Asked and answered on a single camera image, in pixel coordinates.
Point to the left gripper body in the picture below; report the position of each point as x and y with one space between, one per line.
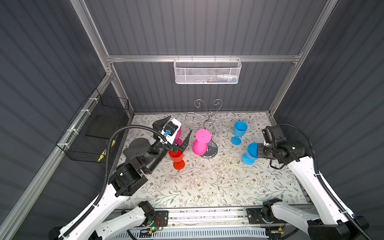
172 147

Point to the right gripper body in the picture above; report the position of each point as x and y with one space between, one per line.
263 150

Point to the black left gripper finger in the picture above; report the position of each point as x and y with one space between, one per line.
160 124
185 143

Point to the pink wine glass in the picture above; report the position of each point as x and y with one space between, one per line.
178 139
203 137

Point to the red wine glass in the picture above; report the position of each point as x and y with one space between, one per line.
177 158

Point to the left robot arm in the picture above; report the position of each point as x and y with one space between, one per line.
119 184

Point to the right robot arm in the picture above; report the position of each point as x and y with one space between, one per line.
334 220

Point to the chrome wine glass rack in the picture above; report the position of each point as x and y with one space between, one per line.
209 121

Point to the black pad in basket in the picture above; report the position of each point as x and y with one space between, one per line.
102 127

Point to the yellow black item in basket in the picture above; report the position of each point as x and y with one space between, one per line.
103 154

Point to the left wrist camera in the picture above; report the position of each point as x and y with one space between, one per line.
170 130

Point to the white wire mesh basket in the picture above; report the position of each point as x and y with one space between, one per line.
212 71

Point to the black wire basket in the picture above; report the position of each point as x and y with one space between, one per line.
87 138

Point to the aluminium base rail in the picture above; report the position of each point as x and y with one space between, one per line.
205 223

